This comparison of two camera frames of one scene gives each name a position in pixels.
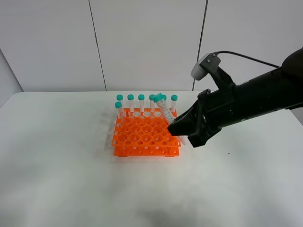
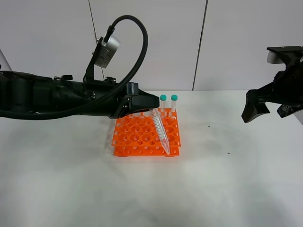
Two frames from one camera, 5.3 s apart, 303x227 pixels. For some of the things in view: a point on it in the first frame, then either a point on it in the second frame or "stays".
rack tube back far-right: (174, 98) stays
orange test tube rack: (144, 132) stays
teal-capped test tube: (160, 99) to (157, 119)
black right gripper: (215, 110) to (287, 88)
